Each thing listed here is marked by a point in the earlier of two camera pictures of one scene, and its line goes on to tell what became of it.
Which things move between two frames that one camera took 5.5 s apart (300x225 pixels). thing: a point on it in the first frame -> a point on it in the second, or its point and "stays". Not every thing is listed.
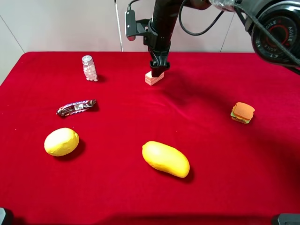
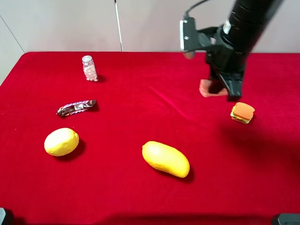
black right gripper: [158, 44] -> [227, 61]
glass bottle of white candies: [89, 68] stays
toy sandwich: [242, 113] stays
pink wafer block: [150, 80] -> [204, 87]
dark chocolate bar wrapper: [75, 107] stays
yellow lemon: [61, 141] stays
